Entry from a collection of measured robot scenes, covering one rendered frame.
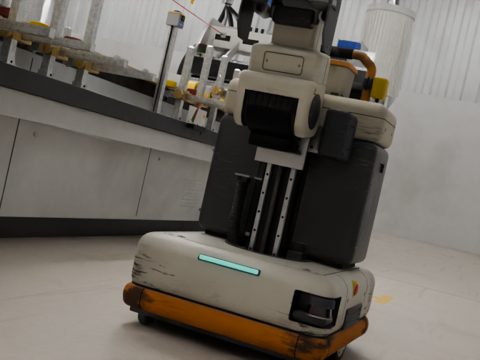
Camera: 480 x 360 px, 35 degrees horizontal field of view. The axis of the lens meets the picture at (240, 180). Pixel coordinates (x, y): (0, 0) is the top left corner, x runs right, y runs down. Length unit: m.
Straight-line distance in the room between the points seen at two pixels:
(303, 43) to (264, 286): 0.71
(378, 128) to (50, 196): 1.77
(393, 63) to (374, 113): 8.60
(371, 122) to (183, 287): 0.77
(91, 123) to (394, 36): 8.02
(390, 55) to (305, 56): 8.80
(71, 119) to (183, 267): 1.25
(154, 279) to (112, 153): 1.87
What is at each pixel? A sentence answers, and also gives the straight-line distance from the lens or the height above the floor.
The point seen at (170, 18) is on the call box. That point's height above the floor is 1.18.
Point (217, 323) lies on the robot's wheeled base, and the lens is 2.17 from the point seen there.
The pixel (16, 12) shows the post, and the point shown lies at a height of 0.88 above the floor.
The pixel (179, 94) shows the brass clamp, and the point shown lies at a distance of 4.13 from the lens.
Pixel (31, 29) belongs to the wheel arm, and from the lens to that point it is 2.56.
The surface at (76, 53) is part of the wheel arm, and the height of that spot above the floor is 0.81.
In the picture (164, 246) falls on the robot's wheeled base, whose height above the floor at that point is 0.25.
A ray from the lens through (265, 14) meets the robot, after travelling 2.28.
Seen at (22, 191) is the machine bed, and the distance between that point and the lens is 3.45.
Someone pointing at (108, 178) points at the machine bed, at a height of 0.32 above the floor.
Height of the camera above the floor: 0.52
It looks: 1 degrees down
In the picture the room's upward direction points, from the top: 13 degrees clockwise
